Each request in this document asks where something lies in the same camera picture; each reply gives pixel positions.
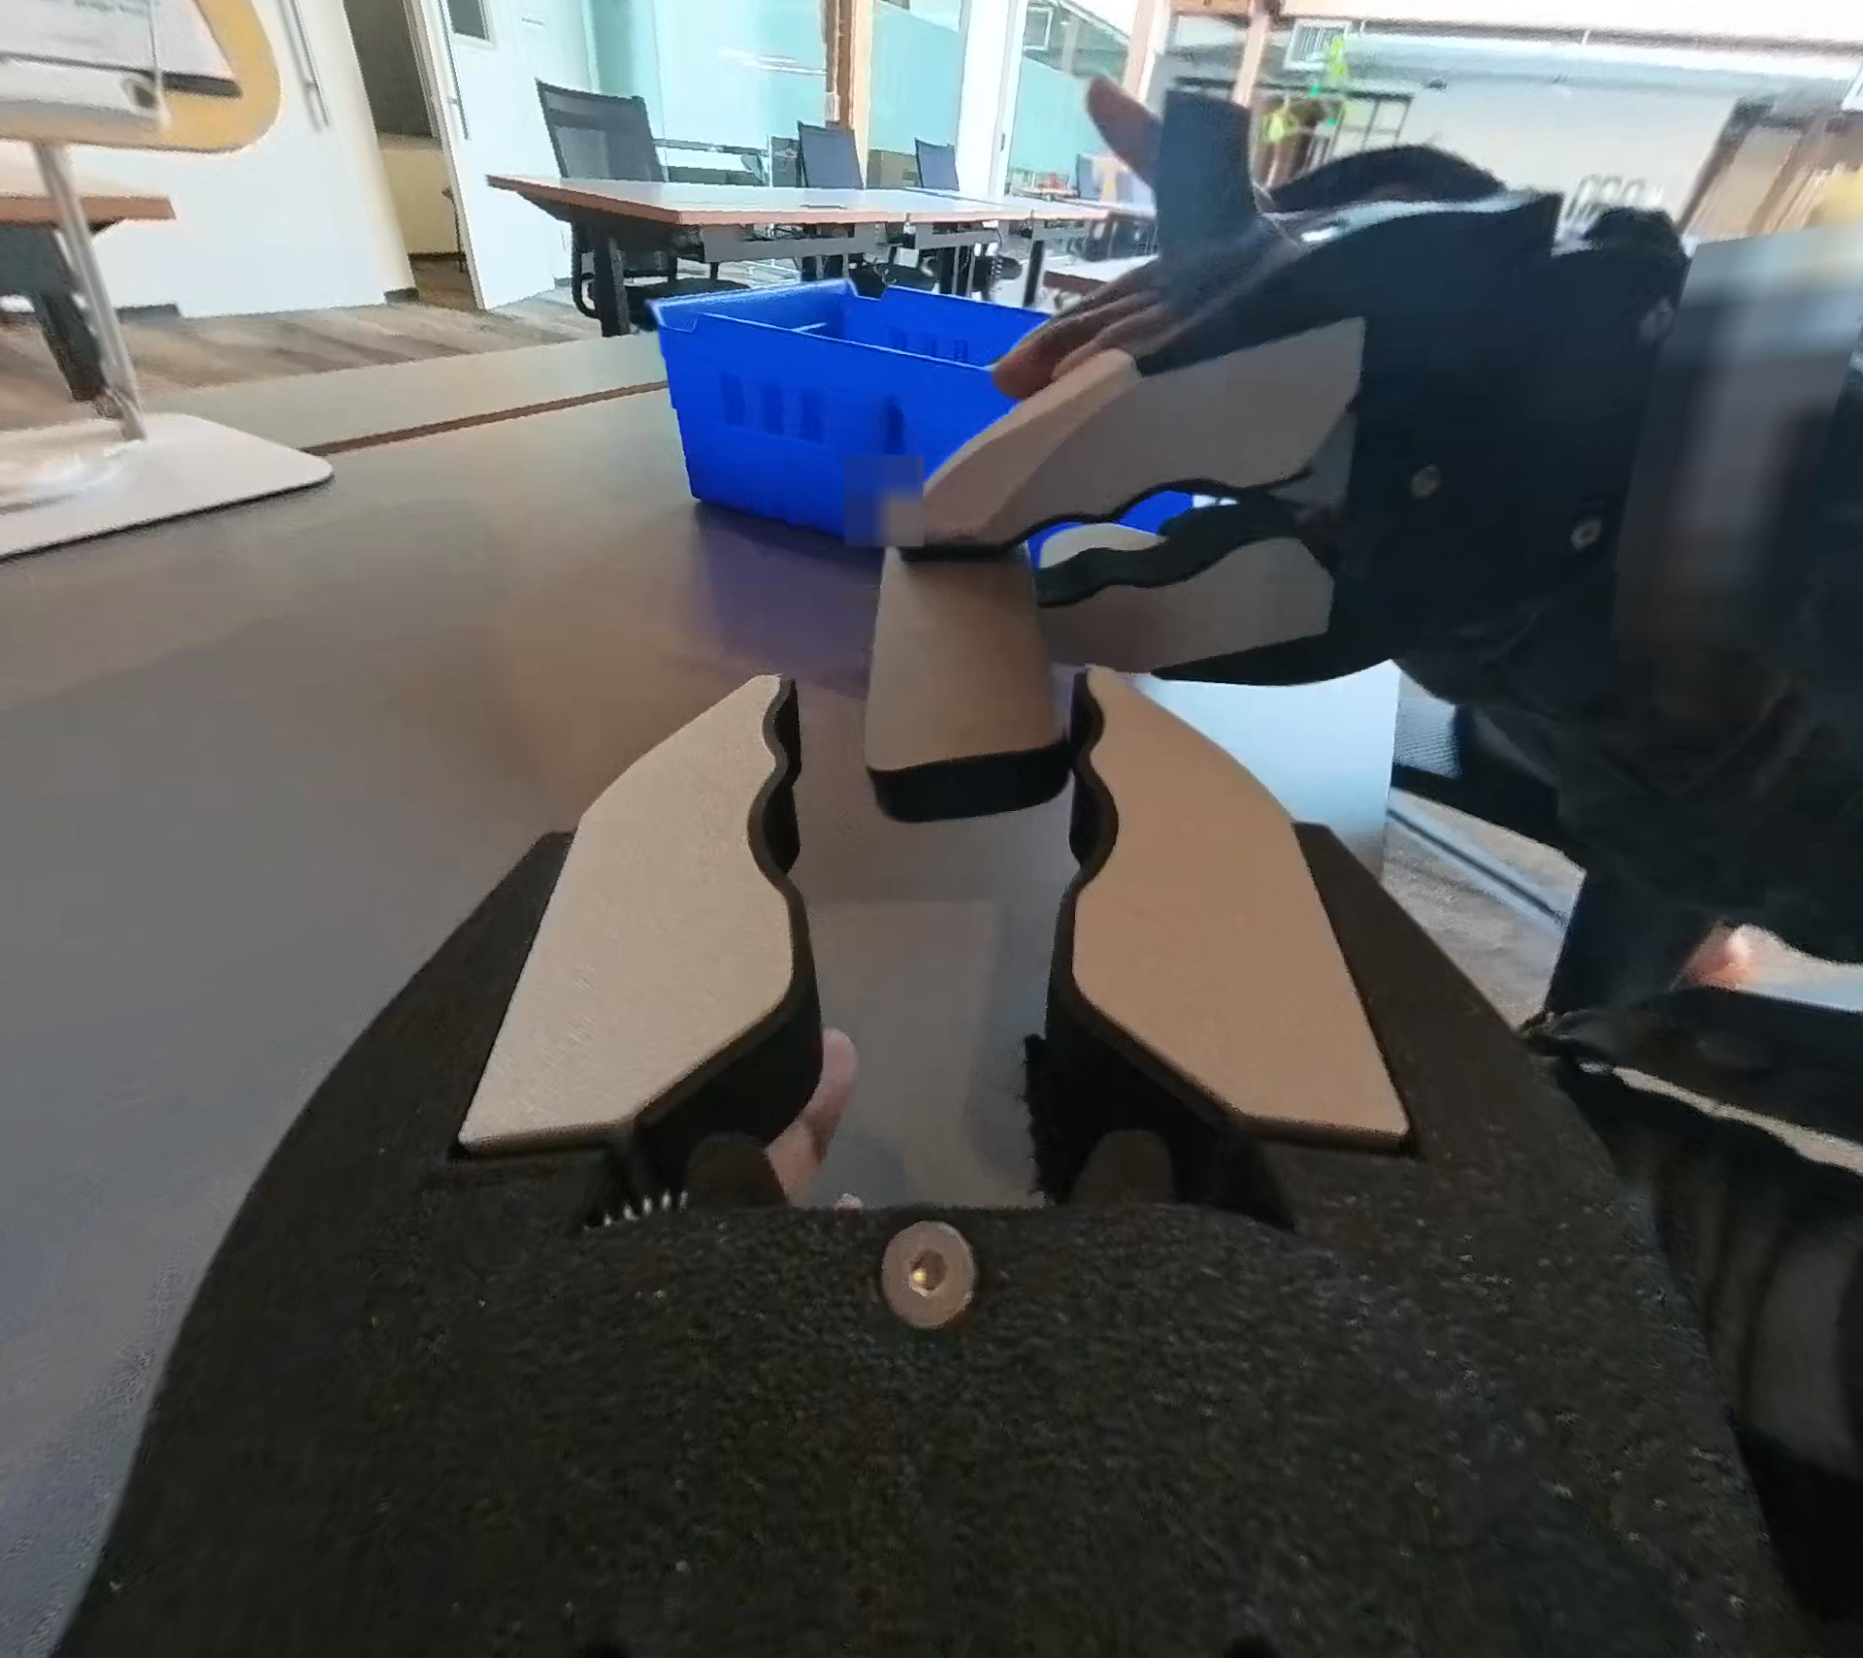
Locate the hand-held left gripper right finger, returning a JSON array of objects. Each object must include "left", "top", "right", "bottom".
[{"left": 1045, "top": 669, "right": 1418, "bottom": 1158}]

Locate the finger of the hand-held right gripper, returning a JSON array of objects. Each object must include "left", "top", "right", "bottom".
[
  {"left": 1029, "top": 490, "right": 1340, "bottom": 677},
  {"left": 917, "top": 319, "right": 1370, "bottom": 556}
]

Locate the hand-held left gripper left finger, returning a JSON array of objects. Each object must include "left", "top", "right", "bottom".
[{"left": 456, "top": 670, "right": 831, "bottom": 1161}]

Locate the blue plastic bin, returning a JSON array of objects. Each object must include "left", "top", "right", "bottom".
[{"left": 643, "top": 278, "right": 1218, "bottom": 555}]

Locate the person's right hand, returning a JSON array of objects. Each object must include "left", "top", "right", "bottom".
[{"left": 996, "top": 73, "right": 1271, "bottom": 404}]

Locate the person's left hand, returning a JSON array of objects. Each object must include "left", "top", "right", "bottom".
[{"left": 767, "top": 1025, "right": 867, "bottom": 1208}]

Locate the long office desk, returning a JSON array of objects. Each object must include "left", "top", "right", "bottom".
[{"left": 482, "top": 171, "right": 1160, "bottom": 339}]

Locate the dark office desk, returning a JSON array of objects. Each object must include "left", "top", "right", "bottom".
[{"left": 0, "top": 188, "right": 178, "bottom": 406}]

